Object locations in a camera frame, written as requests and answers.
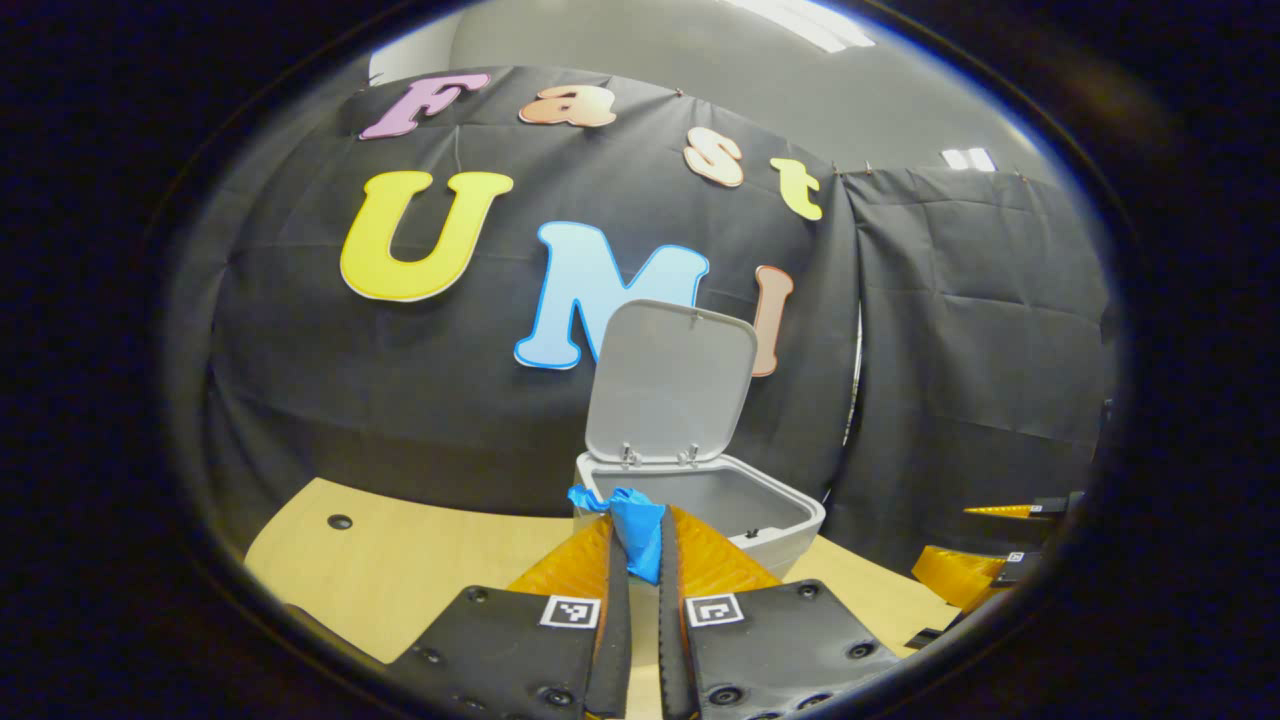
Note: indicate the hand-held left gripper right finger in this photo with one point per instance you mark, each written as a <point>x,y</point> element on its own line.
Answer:
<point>675,660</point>

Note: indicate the wooden desktop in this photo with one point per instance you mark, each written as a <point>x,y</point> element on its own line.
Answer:
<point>400,560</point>

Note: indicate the blue paper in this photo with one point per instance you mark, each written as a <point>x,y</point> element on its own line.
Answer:
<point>638,530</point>

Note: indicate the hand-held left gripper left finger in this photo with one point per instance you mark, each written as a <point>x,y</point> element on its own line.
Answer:
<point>610,650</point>

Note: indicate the light grey desktop garbage bin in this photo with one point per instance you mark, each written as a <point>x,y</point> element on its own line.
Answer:
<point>670,380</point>

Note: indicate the black backdrop cloth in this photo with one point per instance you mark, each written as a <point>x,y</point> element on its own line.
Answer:
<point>950,350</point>

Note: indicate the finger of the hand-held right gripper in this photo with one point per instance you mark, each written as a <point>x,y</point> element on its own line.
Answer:
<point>1040,508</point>
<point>960,578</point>

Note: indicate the ceiling light panel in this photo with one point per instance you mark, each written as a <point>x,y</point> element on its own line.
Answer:
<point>967,159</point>

